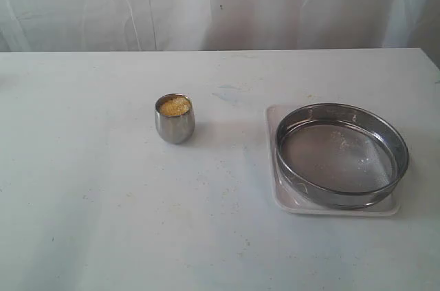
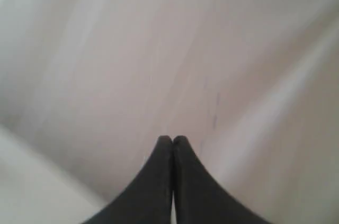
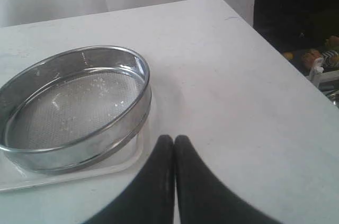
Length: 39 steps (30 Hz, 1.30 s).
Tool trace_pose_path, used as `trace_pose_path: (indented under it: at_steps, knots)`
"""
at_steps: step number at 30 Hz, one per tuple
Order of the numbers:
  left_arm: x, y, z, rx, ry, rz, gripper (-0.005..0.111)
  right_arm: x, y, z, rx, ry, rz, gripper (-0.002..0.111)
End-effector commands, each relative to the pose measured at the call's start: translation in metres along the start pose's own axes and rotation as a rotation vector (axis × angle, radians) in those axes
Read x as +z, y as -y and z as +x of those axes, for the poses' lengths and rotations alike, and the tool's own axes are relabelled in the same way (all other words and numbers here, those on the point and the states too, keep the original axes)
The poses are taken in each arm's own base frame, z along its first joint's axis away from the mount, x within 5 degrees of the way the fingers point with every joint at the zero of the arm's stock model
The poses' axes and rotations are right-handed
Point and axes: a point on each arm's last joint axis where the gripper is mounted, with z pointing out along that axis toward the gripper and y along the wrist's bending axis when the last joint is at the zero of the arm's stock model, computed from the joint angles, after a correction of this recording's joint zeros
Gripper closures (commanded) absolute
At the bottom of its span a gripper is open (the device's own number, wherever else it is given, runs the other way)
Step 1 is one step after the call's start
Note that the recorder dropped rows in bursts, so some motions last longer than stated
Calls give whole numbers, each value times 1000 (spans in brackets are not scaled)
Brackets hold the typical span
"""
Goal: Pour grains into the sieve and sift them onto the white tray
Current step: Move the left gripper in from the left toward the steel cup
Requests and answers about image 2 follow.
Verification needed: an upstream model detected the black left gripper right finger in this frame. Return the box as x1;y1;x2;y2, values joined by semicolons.
173;136;268;224

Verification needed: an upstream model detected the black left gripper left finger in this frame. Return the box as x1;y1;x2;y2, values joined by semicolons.
85;136;173;224

